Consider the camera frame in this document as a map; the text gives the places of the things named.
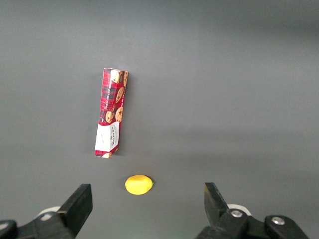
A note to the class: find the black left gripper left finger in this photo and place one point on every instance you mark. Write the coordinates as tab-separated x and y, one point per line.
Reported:
74	206

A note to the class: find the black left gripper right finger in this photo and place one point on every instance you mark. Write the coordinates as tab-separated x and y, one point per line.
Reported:
216	211

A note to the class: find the yellow lemon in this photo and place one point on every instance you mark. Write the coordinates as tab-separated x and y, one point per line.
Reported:
138	184

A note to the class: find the red tartan cookie box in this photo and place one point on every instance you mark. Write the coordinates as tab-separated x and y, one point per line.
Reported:
111	112

